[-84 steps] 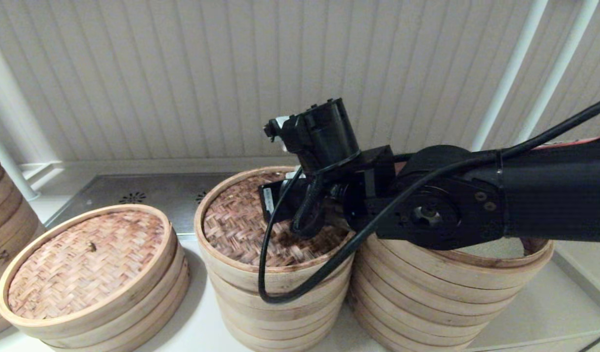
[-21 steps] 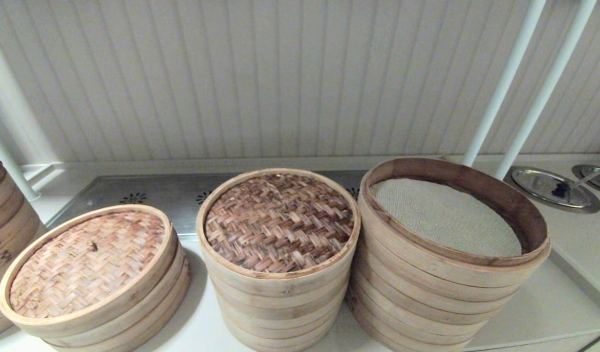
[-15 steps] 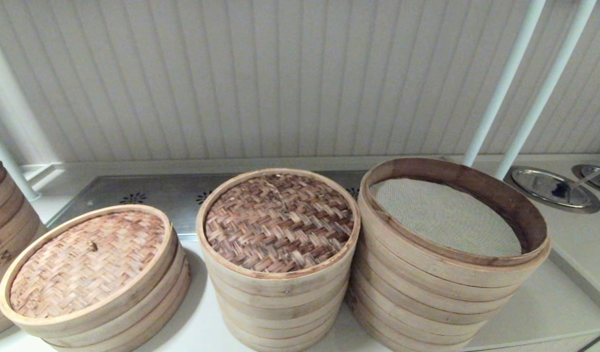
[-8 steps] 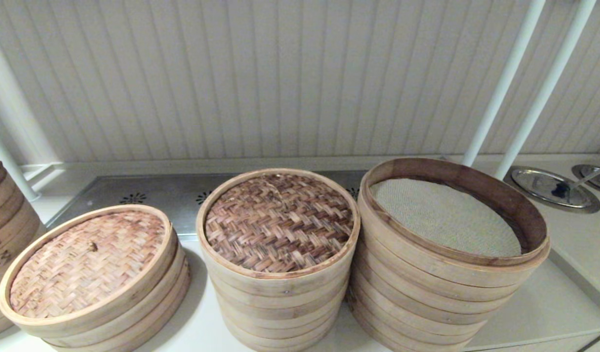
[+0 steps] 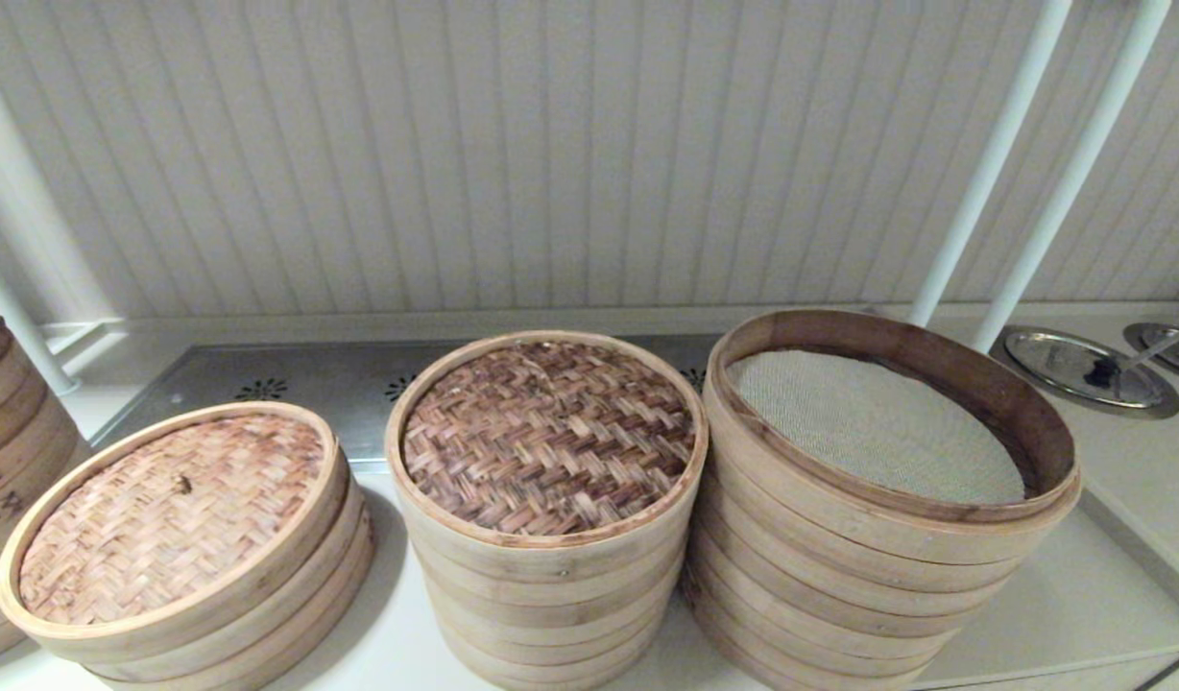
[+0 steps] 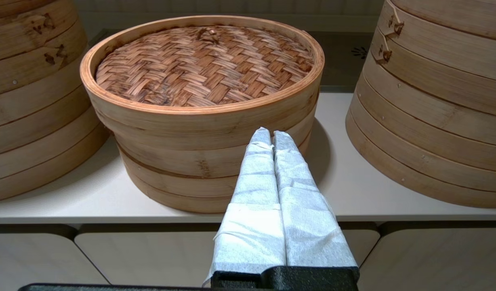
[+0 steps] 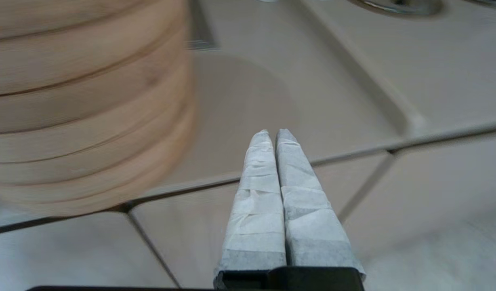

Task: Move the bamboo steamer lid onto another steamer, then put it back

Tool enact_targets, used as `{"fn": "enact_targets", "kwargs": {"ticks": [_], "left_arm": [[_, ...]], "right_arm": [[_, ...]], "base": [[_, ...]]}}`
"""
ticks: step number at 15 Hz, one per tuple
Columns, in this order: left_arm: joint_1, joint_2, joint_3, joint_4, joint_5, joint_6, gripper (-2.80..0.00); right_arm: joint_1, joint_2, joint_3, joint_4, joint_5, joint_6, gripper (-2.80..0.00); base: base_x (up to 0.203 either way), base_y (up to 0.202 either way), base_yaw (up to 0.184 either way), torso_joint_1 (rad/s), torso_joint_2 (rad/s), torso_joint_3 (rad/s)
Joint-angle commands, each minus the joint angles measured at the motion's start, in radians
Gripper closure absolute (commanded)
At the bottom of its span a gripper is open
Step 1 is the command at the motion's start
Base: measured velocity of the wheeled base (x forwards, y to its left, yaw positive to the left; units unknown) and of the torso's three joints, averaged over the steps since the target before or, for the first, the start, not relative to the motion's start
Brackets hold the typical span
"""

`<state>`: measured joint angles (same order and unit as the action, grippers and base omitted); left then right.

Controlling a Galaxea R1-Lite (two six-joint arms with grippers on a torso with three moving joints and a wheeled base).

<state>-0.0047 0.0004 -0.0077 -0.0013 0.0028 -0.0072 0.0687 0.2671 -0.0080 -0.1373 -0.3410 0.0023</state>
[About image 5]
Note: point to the dark woven bamboo lid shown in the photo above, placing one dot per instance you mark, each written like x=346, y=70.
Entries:
x=551, y=437

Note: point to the beige mesh steamer liner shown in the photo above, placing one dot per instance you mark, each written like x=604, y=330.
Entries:
x=868, y=427

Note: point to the low bamboo steamer basket stack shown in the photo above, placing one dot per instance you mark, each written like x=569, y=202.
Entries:
x=292, y=624

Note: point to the light woven bamboo steamer lid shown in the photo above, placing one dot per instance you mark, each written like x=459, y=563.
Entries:
x=167, y=518

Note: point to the bamboo steamer stack with clasps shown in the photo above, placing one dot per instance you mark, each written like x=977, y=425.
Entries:
x=13, y=441

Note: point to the perforated stainless steel panel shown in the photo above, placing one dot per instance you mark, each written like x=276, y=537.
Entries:
x=330, y=384

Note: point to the white slanted metal pole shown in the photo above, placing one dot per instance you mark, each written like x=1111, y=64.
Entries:
x=993, y=158
x=1079, y=163

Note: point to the round stainless steel plate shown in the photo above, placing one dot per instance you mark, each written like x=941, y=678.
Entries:
x=1151, y=338
x=1050, y=360

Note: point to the thin white metal pole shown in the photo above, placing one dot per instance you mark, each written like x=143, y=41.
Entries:
x=23, y=326

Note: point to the thick white round column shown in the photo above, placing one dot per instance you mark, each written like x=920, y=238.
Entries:
x=23, y=211

